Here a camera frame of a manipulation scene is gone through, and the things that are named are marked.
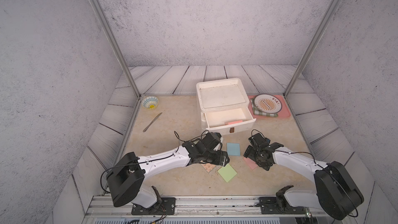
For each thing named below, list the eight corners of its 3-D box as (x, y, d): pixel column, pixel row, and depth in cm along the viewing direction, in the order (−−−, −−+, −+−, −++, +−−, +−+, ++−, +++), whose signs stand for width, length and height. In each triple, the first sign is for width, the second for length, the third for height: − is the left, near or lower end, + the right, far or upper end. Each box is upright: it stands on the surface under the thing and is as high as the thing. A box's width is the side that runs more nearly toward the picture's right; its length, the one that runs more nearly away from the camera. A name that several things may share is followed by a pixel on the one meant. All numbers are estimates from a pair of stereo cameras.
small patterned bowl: (141, 110, 113) (139, 107, 111) (144, 99, 121) (143, 96, 118) (156, 110, 113) (155, 107, 110) (159, 99, 121) (158, 96, 118)
